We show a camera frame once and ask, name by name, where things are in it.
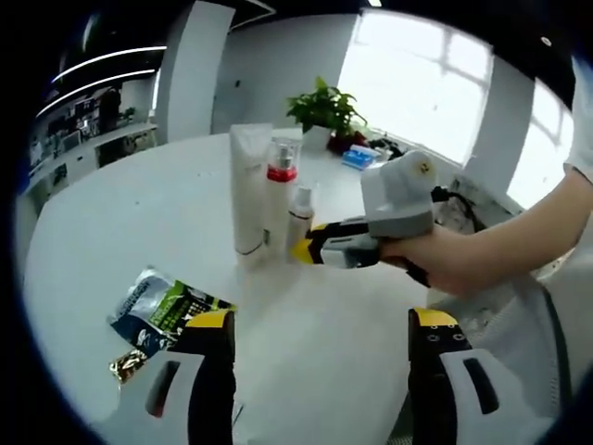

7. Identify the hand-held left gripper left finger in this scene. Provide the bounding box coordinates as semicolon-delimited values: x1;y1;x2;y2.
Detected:
96;309;237;445

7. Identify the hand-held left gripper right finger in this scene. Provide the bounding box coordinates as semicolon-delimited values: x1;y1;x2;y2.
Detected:
407;307;555;445

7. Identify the small white spray bottle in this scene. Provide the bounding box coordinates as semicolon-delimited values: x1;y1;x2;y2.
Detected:
285;184;317;261

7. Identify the gold foil skincare sachet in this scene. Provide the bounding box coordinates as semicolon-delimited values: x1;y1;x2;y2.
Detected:
107;346;155;385

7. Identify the red-collared skincare pump bottle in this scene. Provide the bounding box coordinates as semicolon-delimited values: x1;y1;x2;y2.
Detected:
265;135;303;261

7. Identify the dark green skincare sachet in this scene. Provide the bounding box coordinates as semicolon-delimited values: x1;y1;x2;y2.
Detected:
107;265;238;350

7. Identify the white skincare tube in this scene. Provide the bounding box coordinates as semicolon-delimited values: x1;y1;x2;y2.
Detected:
230;122;273;269

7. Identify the person's right hand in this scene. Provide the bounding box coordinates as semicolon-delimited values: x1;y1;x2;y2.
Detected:
375;229;472;297

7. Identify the black device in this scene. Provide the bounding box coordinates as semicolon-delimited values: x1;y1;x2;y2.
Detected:
367;135;405;158

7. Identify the blue tissue box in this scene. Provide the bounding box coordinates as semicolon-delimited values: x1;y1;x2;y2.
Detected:
341;144;378;172

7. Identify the grey mesh chair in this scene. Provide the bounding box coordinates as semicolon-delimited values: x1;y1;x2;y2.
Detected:
428;259;593;418

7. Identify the green potted plant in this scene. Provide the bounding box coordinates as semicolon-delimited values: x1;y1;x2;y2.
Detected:
285;75;371;150

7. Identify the white office counter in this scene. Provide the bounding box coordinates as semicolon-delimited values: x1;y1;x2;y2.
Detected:
26;121;159;197

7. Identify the black cable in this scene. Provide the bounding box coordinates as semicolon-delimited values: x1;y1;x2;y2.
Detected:
430;184;479;232

